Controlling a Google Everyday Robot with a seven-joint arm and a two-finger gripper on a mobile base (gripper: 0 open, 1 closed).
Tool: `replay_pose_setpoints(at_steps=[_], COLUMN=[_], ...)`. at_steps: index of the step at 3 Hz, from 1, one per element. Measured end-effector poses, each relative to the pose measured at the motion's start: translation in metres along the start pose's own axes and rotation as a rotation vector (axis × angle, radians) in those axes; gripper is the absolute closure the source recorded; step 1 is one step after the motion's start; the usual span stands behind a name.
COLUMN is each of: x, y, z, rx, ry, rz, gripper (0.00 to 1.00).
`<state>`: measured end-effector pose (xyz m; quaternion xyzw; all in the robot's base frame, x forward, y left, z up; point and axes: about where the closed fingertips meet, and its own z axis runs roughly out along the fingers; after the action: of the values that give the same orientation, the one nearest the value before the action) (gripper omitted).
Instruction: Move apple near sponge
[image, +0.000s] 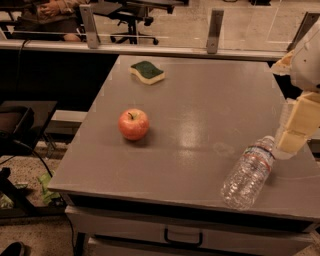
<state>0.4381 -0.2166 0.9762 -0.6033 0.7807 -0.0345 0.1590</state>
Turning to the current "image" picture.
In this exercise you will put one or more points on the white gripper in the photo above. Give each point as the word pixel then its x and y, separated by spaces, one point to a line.
pixel 307 68

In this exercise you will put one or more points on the red apple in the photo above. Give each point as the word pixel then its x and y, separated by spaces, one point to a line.
pixel 133 124

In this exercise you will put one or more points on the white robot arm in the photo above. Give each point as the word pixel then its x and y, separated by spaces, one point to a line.
pixel 302 63

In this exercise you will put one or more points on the green and yellow sponge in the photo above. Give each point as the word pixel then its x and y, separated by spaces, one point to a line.
pixel 146 72

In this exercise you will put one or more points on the clear plastic water bottle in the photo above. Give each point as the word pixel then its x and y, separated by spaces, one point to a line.
pixel 248 176

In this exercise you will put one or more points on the metal railing bar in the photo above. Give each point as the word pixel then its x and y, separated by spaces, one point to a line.
pixel 139 50

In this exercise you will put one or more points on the black office chair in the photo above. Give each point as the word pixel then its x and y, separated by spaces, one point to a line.
pixel 131 12

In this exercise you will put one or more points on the green snack bag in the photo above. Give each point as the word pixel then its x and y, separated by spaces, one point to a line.
pixel 48 197

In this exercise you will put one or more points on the black side table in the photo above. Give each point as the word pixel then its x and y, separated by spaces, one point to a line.
pixel 22 125

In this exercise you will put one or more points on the seated person in background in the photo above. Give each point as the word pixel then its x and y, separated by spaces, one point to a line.
pixel 55 20

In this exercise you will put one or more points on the black shoe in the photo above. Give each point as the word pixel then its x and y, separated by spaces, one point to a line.
pixel 14 249

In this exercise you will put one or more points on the right metal railing bracket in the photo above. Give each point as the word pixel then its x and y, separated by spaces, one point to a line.
pixel 309 19

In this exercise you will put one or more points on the metal railing bracket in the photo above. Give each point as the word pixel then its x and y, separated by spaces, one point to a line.
pixel 89 26
pixel 309 19
pixel 215 26

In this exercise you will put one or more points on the middle metal railing bracket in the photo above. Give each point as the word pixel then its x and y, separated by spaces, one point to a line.
pixel 215 26

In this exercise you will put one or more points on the grey drawer with black handle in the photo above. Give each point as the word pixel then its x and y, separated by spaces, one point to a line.
pixel 115 233

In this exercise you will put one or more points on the left metal railing bracket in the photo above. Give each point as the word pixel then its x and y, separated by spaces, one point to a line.
pixel 89 26

